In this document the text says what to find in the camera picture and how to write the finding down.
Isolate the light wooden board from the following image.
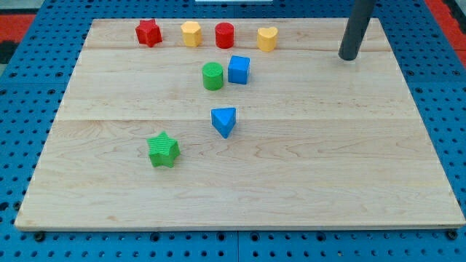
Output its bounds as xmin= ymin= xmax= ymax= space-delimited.
xmin=15 ymin=18 xmax=465 ymax=231

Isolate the blue triangle block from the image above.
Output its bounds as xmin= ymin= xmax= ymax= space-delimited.
xmin=210 ymin=108 xmax=236 ymax=139

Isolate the blue cube block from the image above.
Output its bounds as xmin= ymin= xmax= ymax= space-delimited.
xmin=228 ymin=55 xmax=250 ymax=84

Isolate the green cylinder block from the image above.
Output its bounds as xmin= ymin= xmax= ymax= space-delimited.
xmin=202 ymin=62 xmax=224 ymax=91

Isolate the green star block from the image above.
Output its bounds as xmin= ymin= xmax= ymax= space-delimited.
xmin=146 ymin=131 xmax=181 ymax=168

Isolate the yellow heart block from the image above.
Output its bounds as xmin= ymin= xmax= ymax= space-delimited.
xmin=257 ymin=27 xmax=279 ymax=52

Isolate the red cylinder block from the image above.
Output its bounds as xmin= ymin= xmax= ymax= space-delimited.
xmin=215 ymin=22 xmax=234 ymax=49

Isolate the yellow hexagon block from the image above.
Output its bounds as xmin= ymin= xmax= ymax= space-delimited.
xmin=181 ymin=21 xmax=202 ymax=47

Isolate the red star block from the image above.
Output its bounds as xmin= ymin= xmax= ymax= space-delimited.
xmin=135 ymin=19 xmax=162 ymax=47

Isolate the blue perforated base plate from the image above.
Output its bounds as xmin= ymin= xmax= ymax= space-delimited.
xmin=1 ymin=0 xmax=465 ymax=261

